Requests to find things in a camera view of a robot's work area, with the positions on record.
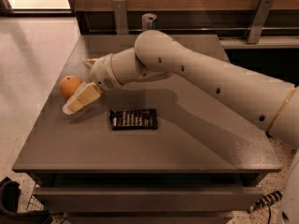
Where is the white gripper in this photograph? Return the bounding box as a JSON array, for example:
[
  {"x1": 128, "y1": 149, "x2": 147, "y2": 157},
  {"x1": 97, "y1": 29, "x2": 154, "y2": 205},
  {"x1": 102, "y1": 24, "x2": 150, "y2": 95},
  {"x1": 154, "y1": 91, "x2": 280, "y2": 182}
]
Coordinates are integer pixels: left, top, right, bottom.
[{"x1": 63, "y1": 54, "x2": 122, "y2": 115}]

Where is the orange fruit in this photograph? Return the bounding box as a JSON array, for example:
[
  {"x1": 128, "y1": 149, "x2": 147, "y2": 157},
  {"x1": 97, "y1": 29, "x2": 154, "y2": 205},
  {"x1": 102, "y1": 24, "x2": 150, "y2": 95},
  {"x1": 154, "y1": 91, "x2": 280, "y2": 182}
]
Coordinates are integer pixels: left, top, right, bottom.
[{"x1": 59, "y1": 76, "x2": 82, "y2": 100}]

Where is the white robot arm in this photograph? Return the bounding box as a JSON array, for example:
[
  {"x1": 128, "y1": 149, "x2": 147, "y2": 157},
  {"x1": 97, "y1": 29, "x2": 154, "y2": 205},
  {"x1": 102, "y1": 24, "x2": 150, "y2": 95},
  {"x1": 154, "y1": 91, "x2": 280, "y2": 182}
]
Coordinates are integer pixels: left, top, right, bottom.
[{"x1": 59, "y1": 30, "x2": 299, "y2": 224}]

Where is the black snack bar wrapper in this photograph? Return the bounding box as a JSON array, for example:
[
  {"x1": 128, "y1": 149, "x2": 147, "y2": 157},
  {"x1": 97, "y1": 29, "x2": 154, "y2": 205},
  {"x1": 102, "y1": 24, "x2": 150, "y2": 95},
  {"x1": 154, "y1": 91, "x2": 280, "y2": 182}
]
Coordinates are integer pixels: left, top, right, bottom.
[{"x1": 109, "y1": 109, "x2": 158, "y2": 130}]

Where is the silver blue drink can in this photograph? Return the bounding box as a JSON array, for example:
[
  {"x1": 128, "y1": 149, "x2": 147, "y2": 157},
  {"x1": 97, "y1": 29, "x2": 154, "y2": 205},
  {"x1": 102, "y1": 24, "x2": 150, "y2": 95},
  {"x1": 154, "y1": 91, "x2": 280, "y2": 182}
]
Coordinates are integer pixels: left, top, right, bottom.
[{"x1": 142, "y1": 13, "x2": 157, "y2": 31}]

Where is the grey drawer front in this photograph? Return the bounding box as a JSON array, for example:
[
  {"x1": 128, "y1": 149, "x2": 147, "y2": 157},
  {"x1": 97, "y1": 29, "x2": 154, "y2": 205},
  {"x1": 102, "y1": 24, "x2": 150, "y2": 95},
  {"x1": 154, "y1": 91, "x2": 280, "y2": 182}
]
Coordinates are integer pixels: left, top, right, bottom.
[{"x1": 34, "y1": 187, "x2": 262, "y2": 213}]

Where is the black bag on floor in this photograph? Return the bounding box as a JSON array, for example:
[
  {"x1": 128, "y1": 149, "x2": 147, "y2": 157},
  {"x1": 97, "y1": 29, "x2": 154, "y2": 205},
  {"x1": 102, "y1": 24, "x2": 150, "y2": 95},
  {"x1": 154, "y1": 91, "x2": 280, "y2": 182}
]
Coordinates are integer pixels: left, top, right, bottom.
[{"x1": 0, "y1": 177, "x2": 52, "y2": 224}]

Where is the grey side shelf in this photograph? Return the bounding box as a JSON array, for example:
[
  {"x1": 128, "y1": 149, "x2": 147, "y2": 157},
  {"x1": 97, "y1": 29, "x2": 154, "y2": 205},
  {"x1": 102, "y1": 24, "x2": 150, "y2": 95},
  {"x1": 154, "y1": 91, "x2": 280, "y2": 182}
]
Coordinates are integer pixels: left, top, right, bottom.
[{"x1": 220, "y1": 36, "x2": 299, "y2": 49}]

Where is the left metal bracket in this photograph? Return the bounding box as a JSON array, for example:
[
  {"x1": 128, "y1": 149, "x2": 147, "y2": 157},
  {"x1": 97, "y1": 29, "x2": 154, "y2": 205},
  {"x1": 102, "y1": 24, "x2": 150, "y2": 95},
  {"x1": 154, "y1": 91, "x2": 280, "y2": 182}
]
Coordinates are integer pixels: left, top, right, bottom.
[{"x1": 113, "y1": 0, "x2": 129, "y2": 35}]

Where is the metal bracket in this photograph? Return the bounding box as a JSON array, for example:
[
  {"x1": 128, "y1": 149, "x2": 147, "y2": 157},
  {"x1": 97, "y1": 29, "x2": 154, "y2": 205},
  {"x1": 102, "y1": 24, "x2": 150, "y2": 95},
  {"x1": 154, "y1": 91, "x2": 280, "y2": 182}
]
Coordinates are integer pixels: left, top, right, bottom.
[
  {"x1": 113, "y1": 0, "x2": 129, "y2": 35},
  {"x1": 247, "y1": 0, "x2": 275, "y2": 44}
]

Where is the wire basket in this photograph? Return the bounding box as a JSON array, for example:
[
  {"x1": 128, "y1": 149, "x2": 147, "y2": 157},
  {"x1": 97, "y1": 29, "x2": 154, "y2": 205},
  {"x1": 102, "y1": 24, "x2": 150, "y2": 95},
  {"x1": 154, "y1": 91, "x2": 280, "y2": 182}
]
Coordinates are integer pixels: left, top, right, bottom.
[{"x1": 26, "y1": 191, "x2": 45, "y2": 211}]

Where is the right metal bracket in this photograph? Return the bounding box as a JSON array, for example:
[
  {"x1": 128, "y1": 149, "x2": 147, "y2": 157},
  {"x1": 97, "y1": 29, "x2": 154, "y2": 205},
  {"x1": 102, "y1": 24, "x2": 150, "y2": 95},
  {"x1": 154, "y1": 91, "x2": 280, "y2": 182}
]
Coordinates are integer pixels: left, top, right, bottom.
[{"x1": 247, "y1": 0, "x2": 275, "y2": 44}]

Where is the striped cable sleeve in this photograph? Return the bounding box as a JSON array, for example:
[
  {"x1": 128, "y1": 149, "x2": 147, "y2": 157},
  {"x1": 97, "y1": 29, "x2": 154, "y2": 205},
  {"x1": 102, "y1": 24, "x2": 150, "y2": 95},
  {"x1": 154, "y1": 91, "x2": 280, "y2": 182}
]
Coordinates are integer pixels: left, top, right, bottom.
[{"x1": 248, "y1": 189, "x2": 284, "y2": 214}]

